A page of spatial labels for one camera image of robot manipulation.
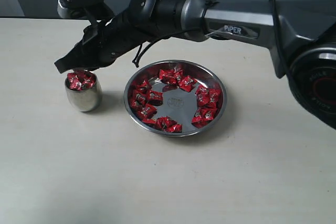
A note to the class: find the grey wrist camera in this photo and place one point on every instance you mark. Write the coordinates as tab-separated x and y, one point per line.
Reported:
80	9

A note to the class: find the stainless steel plate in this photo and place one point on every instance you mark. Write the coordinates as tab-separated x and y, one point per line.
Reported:
177	103

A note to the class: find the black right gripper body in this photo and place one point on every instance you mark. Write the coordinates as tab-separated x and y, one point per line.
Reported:
111	41

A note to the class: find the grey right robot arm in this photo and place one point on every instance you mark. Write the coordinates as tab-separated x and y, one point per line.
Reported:
300	36

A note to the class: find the red candy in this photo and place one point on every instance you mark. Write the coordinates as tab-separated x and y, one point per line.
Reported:
203	116
213	97
167	77
74	81
87	81
187	83
155	98
138	100

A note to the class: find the stainless steel cup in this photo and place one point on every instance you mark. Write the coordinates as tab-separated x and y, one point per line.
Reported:
84	100

